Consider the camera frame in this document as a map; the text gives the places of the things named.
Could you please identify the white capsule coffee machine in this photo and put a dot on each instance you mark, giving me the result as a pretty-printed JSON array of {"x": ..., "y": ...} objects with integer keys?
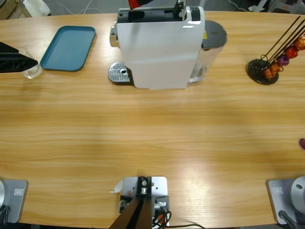
[{"x": 157, "y": 52}]

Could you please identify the black capsule rack stand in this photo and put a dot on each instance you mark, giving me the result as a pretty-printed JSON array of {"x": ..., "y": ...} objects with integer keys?
[{"x": 256, "y": 69}]

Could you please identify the purple coffee capsule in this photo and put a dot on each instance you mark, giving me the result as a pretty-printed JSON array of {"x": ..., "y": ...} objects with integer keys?
[{"x": 283, "y": 60}]

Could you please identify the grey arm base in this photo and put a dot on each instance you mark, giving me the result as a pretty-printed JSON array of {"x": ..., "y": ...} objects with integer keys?
[
  {"x": 278, "y": 202},
  {"x": 16, "y": 202}
]

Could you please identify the teal plastic tray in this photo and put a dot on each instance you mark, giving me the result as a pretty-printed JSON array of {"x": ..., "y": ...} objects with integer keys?
[{"x": 69, "y": 47}]

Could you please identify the dark red coffee capsule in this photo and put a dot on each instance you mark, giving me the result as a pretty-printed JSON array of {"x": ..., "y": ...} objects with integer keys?
[{"x": 302, "y": 143}]

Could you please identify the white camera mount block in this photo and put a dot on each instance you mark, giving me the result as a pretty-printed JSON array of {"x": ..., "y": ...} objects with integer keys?
[{"x": 158, "y": 188}]

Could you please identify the orange coffee capsule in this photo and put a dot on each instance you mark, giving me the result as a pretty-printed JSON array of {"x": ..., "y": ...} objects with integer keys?
[
  {"x": 276, "y": 67},
  {"x": 300, "y": 43},
  {"x": 270, "y": 74}
]

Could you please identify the clear water tank black lid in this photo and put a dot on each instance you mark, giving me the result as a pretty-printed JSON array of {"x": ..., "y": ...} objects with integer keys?
[{"x": 214, "y": 33}]

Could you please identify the clear drinking glass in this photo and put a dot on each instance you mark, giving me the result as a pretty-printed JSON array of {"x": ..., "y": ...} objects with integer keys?
[{"x": 33, "y": 74}]

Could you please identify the white tape scrap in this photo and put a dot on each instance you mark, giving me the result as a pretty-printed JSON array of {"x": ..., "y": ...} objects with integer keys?
[{"x": 118, "y": 187}]

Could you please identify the dark camera post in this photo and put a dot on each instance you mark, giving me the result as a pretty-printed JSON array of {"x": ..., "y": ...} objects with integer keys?
[{"x": 135, "y": 214}]

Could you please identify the grey stool with orange mark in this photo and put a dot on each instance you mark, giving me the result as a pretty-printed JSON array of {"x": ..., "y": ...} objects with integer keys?
[{"x": 283, "y": 8}]

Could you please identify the wooden crate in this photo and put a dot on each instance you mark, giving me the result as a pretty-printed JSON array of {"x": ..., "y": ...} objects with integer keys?
[{"x": 12, "y": 9}]

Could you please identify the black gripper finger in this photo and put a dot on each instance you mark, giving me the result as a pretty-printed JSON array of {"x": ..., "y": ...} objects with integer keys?
[
  {"x": 145, "y": 2},
  {"x": 14, "y": 63},
  {"x": 6, "y": 50}
]

